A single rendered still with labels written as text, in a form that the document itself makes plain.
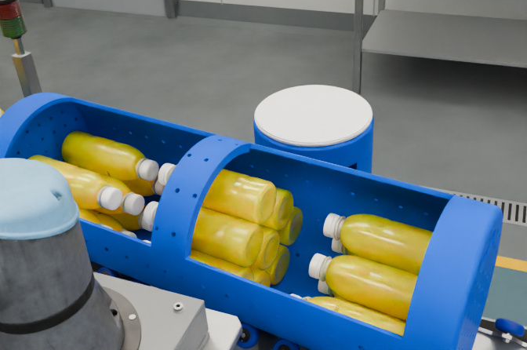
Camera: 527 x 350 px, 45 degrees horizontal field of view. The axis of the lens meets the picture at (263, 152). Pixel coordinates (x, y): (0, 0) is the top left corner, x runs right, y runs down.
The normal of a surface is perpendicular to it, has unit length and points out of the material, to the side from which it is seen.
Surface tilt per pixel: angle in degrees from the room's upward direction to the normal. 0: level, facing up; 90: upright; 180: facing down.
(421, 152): 0
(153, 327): 1
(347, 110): 0
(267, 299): 82
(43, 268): 90
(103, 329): 73
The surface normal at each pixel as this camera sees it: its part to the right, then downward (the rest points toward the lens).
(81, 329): 0.75, 0.02
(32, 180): 0.06, -0.88
